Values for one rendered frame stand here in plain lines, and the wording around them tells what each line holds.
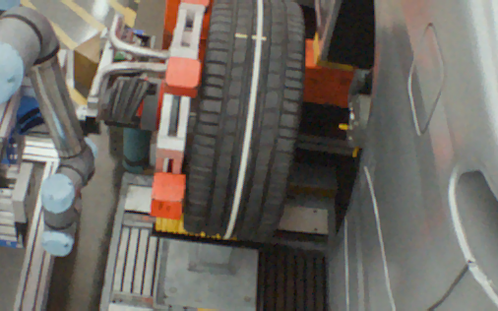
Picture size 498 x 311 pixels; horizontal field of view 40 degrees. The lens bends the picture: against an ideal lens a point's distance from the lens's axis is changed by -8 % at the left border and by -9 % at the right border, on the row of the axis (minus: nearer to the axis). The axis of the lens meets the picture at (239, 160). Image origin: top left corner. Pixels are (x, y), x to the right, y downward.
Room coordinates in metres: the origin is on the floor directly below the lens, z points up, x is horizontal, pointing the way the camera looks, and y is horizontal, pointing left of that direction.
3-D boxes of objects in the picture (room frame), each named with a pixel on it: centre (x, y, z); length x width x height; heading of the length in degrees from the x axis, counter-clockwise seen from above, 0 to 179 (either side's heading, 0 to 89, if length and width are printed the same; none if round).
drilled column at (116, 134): (2.10, 0.49, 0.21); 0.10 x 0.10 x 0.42; 6
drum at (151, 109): (1.46, 0.26, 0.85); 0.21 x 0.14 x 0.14; 96
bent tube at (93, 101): (1.36, 0.30, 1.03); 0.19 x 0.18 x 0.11; 96
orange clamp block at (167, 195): (1.16, 0.15, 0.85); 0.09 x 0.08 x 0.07; 6
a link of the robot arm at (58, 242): (0.98, 0.37, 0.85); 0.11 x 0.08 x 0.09; 6
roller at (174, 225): (1.36, 0.08, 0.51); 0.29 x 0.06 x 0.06; 96
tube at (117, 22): (1.56, 0.32, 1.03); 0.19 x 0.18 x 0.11; 96
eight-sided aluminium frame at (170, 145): (1.47, 0.19, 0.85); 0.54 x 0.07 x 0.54; 6
